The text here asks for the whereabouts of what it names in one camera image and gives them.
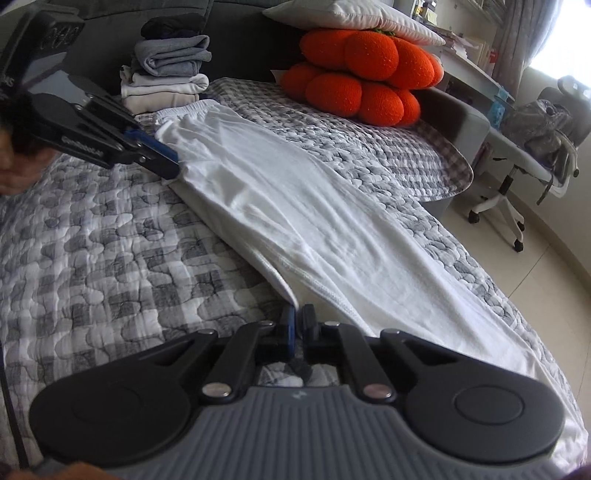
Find white office chair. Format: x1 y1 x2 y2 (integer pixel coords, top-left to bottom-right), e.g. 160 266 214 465
468 74 583 252

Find person's left hand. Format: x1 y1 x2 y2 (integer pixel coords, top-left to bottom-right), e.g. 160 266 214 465
0 137 51 195

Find grey curtain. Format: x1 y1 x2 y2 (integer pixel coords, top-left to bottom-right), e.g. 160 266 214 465
494 0 568 88

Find black cable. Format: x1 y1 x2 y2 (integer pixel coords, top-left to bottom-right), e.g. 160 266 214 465
0 355 28 472

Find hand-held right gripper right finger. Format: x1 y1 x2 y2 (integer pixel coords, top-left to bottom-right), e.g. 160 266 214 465
299 305 458 403

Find white desk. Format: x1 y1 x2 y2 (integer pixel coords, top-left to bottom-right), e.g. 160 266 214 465
434 28 515 121

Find stack of books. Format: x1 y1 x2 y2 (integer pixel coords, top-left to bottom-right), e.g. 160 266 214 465
438 25 499 70

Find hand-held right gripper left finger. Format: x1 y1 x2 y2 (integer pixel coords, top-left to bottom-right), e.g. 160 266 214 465
139 305 297 403

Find grey backpack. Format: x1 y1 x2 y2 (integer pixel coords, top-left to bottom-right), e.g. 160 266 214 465
501 99 573 160

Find white pillow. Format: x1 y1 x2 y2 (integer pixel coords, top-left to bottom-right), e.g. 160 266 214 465
262 0 446 47

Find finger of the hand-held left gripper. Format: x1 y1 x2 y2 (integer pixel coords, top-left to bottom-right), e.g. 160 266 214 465
120 148 181 181
88 99 179 163

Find blue tissue pack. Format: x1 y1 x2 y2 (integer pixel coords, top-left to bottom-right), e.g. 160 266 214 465
489 90 515 130

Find window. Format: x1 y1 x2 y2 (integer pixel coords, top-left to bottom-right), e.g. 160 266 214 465
526 0 591 112

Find white pants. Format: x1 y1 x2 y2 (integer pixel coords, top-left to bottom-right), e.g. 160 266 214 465
154 99 583 462

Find orange flower cushion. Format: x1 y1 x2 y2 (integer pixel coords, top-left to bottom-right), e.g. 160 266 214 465
276 28 445 127

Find grey folded garment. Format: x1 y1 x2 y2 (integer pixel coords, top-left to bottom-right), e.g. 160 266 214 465
131 34 212 78

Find black folded garment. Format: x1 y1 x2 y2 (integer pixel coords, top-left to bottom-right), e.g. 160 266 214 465
141 14 208 40

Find grey checked quilt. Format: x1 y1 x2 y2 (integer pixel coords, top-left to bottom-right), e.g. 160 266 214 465
0 76 583 480

